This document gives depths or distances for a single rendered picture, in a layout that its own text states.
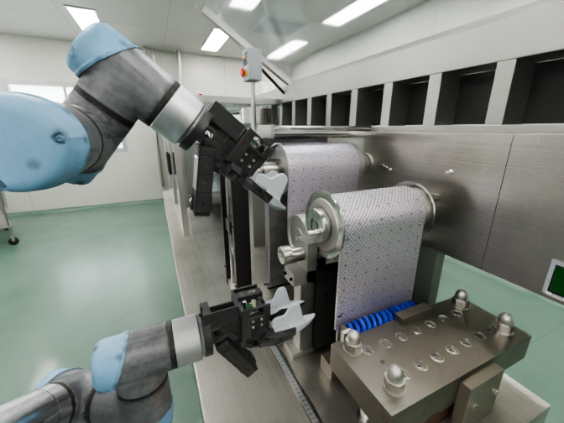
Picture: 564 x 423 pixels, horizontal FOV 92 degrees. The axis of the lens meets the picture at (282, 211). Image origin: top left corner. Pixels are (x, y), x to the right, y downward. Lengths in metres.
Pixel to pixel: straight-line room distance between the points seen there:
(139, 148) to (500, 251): 5.75
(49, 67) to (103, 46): 5.77
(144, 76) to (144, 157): 5.59
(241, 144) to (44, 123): 0.24
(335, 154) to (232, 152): 0.44
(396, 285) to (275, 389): 0.36
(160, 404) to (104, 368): 0.12
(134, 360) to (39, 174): 0.31
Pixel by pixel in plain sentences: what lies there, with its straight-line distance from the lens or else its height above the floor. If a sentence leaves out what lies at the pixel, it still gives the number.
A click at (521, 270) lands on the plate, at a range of 0.74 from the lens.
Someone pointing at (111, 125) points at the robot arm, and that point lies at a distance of 0.41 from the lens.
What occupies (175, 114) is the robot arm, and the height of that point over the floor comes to 1.47.
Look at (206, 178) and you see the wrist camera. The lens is 0.43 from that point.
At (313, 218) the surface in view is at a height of 1.26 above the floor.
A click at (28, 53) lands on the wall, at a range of 6.27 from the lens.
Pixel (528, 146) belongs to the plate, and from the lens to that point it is 0.70.
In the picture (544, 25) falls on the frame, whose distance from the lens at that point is 0.74.
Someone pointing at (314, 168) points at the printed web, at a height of 1.34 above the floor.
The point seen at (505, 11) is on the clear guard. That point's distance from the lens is 0.80.
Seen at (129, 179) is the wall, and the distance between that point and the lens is 6.06.
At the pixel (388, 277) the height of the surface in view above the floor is 1.12.
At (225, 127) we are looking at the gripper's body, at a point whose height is 1.45.
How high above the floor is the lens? 1.45
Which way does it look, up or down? 17 degrees down
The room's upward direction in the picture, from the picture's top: straight up
